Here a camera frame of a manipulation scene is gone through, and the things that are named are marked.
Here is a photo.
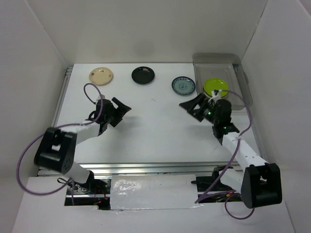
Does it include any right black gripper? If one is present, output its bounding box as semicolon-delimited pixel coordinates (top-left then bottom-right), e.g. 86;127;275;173
180;93;220;125

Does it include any lime green plate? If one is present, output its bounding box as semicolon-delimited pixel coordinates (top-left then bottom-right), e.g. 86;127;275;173
203;78;229;91

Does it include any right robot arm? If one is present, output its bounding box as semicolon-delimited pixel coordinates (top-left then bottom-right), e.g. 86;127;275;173
179;90;282;209

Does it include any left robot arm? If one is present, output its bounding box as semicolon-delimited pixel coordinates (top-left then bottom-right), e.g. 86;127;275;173
34;98;131;194

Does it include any clear plastic bin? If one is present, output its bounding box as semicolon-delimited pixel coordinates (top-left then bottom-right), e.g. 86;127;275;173
192;53;253;111

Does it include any blue patterned plate right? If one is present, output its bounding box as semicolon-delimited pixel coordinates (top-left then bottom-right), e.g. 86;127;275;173
171;76;196;96

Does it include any cream plate with flowers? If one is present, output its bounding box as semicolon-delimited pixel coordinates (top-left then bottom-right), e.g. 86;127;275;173
89;67;113;85

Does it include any black plate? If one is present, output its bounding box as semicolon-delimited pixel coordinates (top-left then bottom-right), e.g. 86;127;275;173
131;67;155;85

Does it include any white foil covered panel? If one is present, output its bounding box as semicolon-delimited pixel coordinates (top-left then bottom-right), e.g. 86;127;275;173
110;175;199;210

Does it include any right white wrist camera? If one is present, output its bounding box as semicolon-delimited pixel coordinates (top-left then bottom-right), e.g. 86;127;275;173
211;90;222;101

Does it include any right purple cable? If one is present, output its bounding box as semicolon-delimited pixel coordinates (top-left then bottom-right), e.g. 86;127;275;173
194;89;255;220

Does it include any aluminium table frame rail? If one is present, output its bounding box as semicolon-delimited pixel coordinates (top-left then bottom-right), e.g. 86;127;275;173
37;63;271;175

